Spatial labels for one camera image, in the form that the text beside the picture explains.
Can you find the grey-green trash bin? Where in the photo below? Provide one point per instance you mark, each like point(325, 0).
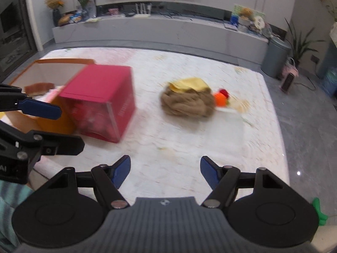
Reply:
point(275, 57)

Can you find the brown fluffy cloth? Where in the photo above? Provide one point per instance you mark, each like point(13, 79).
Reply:
point(191, 103)

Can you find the white wifi router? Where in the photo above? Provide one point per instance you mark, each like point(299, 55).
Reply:
point(143, 10)

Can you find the grey tv console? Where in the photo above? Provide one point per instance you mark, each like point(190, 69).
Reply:
point(162, 29)

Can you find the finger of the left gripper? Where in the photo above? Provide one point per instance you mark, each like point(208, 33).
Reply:
point(52, 143)
point(13, 99)

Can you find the green plastic object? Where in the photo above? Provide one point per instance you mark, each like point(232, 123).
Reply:
point(323, 218)

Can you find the blue water jug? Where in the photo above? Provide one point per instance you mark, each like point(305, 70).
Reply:
point(329, 82)

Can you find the teddy bear toy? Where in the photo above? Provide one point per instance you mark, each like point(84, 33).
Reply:
point(246, 13)

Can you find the pink white knitted item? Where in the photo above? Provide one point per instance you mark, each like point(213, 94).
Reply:
point(50, 95)

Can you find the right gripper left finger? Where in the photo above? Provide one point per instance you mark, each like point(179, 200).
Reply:
point(108, 180)

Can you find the yellow cloth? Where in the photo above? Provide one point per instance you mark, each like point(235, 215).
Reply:
point(187, 84)

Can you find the orange white cardboard box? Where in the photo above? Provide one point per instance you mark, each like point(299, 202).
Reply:
point(44, 79)

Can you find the white patterned tablecloth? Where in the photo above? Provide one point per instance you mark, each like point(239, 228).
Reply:
point(165, 150)

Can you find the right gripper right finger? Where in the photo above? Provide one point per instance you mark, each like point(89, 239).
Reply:
point(223, 182)

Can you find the pink small heater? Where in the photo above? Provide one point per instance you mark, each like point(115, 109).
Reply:
point(289, 74)

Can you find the brown owl-shaped sponge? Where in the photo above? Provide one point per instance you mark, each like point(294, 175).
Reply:
point(38, 89)

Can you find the orange red crochet toy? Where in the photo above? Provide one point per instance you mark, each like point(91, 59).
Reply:
point(221, 98)

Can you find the green potted plant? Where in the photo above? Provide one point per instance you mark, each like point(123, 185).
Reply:
point(300, 43)

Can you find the dried yellow flower vase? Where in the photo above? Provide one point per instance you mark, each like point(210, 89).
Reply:
point(54, 6)

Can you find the green picture card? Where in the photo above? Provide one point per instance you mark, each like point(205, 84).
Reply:
point(246, 19)

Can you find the red transparent storage box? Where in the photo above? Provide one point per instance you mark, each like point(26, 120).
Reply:
point(100, 101)

